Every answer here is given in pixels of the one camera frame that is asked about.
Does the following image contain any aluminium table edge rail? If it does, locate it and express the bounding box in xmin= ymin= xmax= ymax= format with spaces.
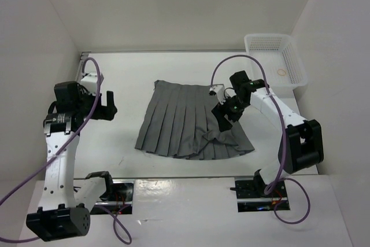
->
xmin=75 ymin=51 xmax=91 ymax=82

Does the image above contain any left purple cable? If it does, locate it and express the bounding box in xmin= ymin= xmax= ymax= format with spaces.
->
xmin=0 ymin=57 xmax=132 ymax=244

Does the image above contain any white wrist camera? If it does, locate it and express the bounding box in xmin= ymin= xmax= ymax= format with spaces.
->
xmin=209 ymin=84 xmax=226 ymax=105
xmin=80 ymin=72 xmax=104 ymax=96

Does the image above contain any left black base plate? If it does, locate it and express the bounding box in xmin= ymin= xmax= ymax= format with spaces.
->
xmin=96 ymin=180 xmax=134 ymax=215

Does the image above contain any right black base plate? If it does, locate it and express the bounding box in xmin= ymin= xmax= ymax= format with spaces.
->
xmin=230 ymin=178 xmax=290 ymax=212

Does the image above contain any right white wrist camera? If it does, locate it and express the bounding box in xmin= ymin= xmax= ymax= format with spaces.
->
xmin=209 ymin=84 xmax=226 ymax=105

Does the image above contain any white plastic basket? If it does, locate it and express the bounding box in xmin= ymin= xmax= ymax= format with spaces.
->
xmin=244 ymin=34 xmax=308 ymax=90

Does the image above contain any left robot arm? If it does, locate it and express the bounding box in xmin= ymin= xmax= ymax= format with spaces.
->
xmin=26 ymin=82 xmax=117 ymax=242

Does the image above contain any grey pleated skirt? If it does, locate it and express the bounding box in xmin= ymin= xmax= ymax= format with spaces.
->
xmin=135 ymin=80 xmax=255 ymax=161

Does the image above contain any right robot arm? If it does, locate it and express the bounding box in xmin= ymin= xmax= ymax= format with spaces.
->
xmin=209 ymin=71 xmax=324 ymax=197

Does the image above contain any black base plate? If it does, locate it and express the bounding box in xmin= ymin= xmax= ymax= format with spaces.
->
xmin=230 ymin=178 xmax=290 ymax=212
xmin=96 ymin=180 xmax=134 ymax=215

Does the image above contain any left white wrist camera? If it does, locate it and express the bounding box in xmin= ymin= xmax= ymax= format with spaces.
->
xmin=80 ymin=72 xmax=104 ymax=96

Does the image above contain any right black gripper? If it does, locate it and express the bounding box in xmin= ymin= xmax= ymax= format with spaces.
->
xmin=212 ymin=93 xmax=249 ymax=132

